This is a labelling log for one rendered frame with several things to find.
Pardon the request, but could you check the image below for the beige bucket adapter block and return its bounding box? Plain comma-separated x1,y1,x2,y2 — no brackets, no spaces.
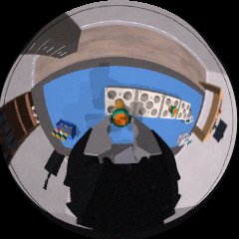
158,94,180,119
175,100,191,120
105,87,135,116
132,89,163,118

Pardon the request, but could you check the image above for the blue bench mat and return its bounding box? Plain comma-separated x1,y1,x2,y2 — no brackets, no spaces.
43,66,203,148

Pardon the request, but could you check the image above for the blue tube rack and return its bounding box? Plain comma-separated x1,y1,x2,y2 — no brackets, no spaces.
56,120,76,140

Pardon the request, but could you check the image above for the clear tube with orange liquid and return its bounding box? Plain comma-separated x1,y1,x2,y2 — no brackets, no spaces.
61,130,70,141

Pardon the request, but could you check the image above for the white tube rack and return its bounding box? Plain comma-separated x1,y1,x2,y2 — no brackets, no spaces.
176,132,190,145

